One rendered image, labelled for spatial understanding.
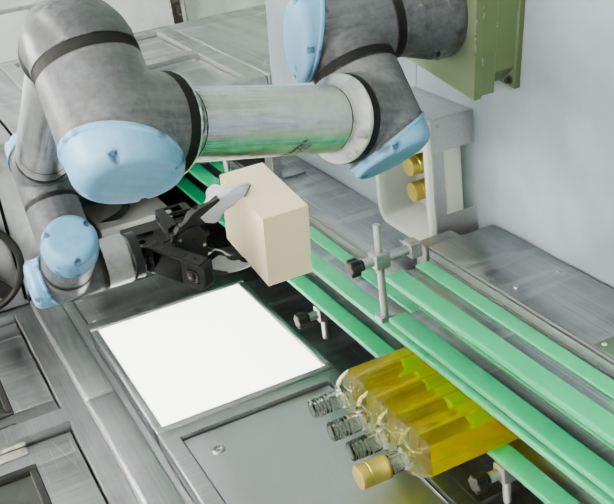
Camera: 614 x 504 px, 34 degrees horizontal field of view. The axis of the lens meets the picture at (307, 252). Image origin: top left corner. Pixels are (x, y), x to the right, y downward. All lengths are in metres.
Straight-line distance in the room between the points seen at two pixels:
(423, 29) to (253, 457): 0.71
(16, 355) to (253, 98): 1.14
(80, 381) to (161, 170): 0.94
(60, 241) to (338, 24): 0.46
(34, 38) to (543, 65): 0.70
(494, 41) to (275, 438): 0.71
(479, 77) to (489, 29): 0.07
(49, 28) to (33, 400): 1.06
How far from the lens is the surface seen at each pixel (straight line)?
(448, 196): 1.61
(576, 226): 1.45
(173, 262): 1.47
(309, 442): 1.62
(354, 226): 1.87
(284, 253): 1.50
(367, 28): 1.33
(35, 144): 1.30
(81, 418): 1.84
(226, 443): 1.65
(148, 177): 1.02
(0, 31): 4.95
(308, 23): 1.32
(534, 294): 1.41
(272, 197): 1.50
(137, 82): 1.02
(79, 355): 1.99
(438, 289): 1.47
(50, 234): 1.36
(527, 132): 1.49
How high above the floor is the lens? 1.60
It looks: 21 degrees down
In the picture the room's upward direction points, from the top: 108 degrees counter-clockwise
